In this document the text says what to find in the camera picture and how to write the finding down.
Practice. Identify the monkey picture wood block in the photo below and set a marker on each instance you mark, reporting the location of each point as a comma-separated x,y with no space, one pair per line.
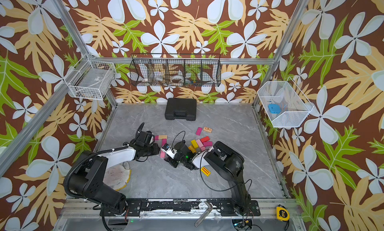
206,129

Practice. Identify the light pink block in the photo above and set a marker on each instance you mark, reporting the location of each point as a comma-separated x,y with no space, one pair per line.
199,143
162,154

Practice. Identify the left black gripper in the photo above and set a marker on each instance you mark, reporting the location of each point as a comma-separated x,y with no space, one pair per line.
157,149

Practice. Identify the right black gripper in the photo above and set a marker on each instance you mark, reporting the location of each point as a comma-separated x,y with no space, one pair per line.
171,162

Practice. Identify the grey metal bracket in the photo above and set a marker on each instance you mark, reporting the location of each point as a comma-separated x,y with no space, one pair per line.
205,214

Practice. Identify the blue object in basket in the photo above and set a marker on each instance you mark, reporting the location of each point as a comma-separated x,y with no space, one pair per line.
274,108

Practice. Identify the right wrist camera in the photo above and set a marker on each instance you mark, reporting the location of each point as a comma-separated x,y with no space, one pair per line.
169,151

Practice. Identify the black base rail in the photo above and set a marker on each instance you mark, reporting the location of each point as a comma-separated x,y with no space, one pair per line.
137,207

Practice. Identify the white wire basket left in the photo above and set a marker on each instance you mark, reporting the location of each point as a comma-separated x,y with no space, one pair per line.
90,78

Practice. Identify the yellow red striped block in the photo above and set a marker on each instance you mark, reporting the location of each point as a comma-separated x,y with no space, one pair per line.
205,171

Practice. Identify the white mesh basket right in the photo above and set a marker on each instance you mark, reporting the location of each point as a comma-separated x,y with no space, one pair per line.
295,105

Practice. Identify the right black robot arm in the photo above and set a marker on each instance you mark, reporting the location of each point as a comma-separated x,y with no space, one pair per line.
228,164

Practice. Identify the orange block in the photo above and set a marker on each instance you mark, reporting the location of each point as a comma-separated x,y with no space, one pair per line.
192,149

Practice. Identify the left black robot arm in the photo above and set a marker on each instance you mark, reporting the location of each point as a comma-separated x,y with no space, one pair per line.
85,180

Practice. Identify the yellow tape measure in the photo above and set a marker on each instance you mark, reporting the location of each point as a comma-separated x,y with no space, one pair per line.
282,213

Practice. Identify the black wire basket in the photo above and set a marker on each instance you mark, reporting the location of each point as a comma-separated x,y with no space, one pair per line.
182,70

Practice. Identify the magenta block top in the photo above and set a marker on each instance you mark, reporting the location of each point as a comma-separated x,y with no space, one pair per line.
199,131

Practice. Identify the black plastic tool case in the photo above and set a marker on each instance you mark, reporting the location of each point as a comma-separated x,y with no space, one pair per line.
181,109

